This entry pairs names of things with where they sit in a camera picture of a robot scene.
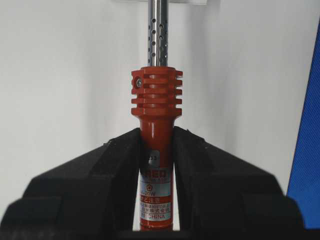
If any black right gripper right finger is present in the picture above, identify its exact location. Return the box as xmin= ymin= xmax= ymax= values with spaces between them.
xmin=172 ymin=127 xmax=305 ymax=240

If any blue table mat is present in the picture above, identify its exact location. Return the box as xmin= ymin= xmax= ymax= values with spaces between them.
xmin=287 ymin=29 xmax=320 ymax=229

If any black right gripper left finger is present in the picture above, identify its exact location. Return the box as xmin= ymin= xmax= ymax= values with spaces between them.
xmin=0 ymin=128 xmax=141 ymax=240

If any large white base board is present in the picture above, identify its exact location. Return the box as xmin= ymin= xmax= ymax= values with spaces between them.
xmin=0 ymin=0 xmax=320 ymax=214

